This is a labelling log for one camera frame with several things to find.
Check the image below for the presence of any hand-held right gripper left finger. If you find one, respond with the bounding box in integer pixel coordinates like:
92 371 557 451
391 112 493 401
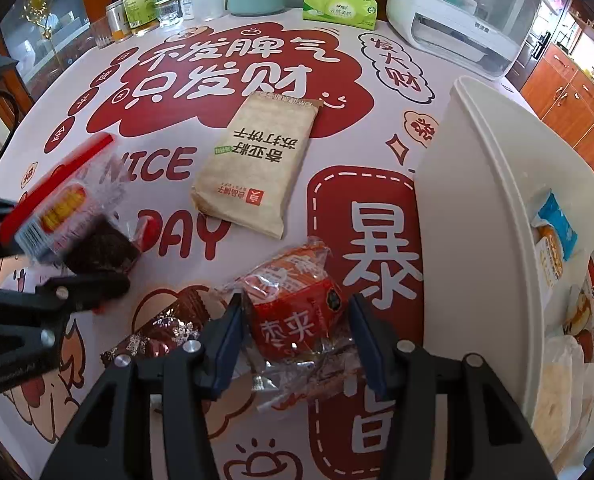
40 292 245 480

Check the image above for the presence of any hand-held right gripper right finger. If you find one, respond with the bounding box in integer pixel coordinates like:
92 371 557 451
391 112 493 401
347 294 548 480

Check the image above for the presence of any dark brown cake packet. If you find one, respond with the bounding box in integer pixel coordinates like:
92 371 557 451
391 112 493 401
64 220 143 276

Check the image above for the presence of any red blue snack packet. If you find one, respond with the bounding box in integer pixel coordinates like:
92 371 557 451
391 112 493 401
0 132 115 263

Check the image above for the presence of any red date snack packet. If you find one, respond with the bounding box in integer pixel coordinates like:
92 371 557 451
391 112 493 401
212 237 373 411

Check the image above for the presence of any white plastic bin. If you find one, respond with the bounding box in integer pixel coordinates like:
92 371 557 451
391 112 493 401
413 75 594 466

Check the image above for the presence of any beige cracker packet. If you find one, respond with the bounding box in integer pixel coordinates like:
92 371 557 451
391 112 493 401
191 91 324 240

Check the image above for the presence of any pale round cake packet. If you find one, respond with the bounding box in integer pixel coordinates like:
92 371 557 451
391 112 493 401
533 337 594 458

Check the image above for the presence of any white orange snack packet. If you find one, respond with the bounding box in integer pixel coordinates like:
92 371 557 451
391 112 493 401
534 235 564 288

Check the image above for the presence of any blue orange snack packet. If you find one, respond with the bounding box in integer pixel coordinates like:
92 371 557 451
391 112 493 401
531 191 578 261

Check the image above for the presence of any dark red snowflake packet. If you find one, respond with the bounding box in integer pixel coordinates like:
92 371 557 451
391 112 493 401
101 310 203 366

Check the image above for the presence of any yellow tin can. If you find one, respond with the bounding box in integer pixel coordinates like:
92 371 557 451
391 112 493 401
106 0 133 43

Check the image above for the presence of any small glass jar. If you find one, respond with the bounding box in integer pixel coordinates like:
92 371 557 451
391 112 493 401
154 0 183 28

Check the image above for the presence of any white countertop dish cabinet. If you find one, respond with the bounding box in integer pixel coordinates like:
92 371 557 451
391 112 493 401
387 0 542 81

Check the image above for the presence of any wooden shelf cabinet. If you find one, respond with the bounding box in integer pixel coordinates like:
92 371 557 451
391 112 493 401
519 0 594 201

